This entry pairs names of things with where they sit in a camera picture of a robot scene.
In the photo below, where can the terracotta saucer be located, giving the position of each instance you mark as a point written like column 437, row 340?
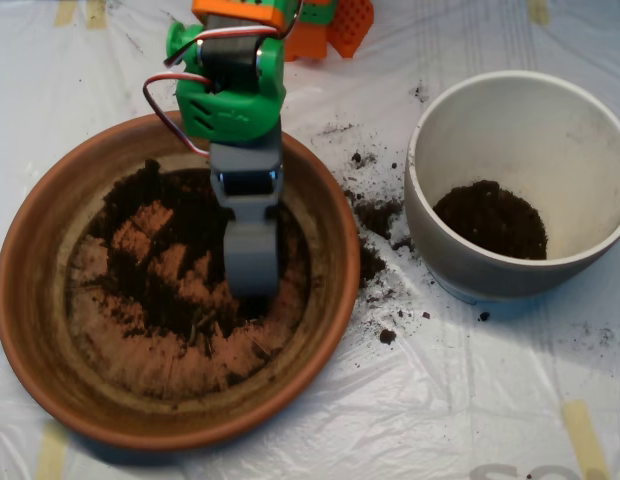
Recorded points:
column 180, row 435

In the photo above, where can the spilled soil pile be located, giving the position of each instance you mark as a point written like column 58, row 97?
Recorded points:
column 375, row 212

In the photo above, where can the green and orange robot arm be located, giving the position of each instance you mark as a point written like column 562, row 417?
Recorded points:
column 230, row 107

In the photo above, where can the beige masking tape strip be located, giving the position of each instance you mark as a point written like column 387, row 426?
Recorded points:
column 585, row 440
column 51, row 455
column 96, row 14
column 538, row 10
column 65, row 12

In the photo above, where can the clear plastic sheet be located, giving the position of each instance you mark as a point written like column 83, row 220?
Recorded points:
column 440, row 400

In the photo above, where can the dark soil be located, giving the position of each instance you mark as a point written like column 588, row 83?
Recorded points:
column 490, row 225
column 190, row 220

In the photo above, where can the grey gripper black servo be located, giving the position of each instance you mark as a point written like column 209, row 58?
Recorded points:
column 246, row 159

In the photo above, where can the white ceramic pot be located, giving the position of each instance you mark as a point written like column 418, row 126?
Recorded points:
column 490, row 280

